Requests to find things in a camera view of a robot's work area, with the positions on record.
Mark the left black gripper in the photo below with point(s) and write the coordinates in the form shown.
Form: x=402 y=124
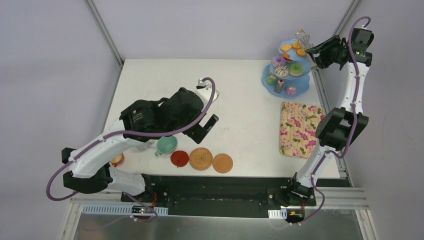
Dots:
x=197 y=131

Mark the rectangular yellow biscuit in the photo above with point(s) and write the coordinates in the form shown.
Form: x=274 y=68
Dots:
x=286 y=47

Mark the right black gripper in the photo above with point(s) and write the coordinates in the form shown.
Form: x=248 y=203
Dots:
x=326 y=50

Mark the orange small mug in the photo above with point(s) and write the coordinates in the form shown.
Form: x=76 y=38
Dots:
x=118 y=160

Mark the red apple coaster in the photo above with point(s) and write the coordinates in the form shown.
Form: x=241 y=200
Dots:
x=179 y=158

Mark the white chocolate donut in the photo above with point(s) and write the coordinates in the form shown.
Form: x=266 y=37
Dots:
x=282 y=71

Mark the blue three-tier cake stand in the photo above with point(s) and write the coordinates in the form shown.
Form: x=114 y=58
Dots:
x=302 y=82

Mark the pink cupcake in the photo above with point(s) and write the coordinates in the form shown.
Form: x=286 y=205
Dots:
x=291 y=90

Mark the light blue mug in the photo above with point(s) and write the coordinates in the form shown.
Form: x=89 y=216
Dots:
x=145 y=145

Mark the floral serving tray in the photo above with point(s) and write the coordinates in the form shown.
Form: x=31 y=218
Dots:
x=297 y=132

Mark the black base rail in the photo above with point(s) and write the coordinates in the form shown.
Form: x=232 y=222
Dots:
x=232 y=197

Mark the chocolate slice cake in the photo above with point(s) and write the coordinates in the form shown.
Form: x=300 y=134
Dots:
x=279 y=86

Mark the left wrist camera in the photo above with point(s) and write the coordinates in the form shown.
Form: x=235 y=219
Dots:
x=204 y=90

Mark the woven rattan coaster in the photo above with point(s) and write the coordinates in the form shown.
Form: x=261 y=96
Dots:
x=200 y=159

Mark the green teacup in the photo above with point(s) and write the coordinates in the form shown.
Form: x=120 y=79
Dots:
x=166 y=145

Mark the orange round coaster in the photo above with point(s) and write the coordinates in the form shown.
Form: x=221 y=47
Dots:
x=222 y=163

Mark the green frosted donut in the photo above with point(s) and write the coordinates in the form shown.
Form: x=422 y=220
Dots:
x=296 y=70

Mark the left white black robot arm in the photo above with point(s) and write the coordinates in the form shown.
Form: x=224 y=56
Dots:
x=138 y=126

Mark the purple sprinkled donut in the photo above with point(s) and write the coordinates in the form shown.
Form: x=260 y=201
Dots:
x=278 y=61

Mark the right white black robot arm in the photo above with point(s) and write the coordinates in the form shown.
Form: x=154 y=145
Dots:
x=343 y=124

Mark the round orange biscuit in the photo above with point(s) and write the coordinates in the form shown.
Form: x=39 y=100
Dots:
x=300 y=52
x=297 y=45

